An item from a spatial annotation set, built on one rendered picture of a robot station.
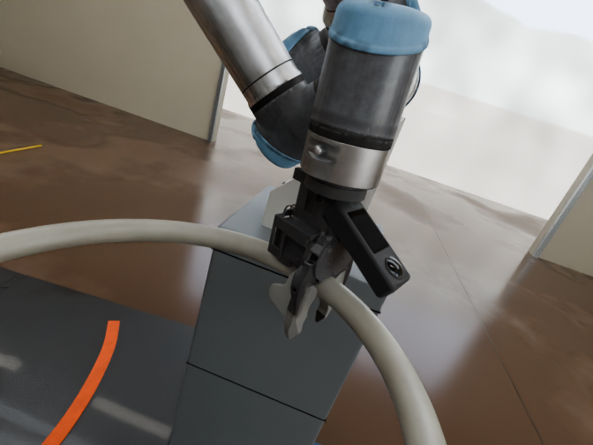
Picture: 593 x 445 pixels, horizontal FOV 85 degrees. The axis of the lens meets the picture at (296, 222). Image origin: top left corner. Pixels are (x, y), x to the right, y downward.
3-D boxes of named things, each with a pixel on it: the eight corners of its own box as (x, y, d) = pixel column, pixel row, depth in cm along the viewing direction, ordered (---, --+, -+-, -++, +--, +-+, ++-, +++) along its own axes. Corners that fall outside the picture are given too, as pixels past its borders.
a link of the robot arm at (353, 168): (405, 151, 35) (356, 151, 28) (390, 192, 37) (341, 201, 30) (341, 129, 40) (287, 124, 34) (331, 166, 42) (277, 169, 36)
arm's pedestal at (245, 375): (213, 351, 146) (259, 176, 113) (318, 395, 141) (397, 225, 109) (141, 466, 100) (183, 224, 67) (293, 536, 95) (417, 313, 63)
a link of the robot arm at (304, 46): (307, 127, 89) (275, 67, 86) (364, 93, 81) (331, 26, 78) (287, 132, 75) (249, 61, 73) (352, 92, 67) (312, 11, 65)
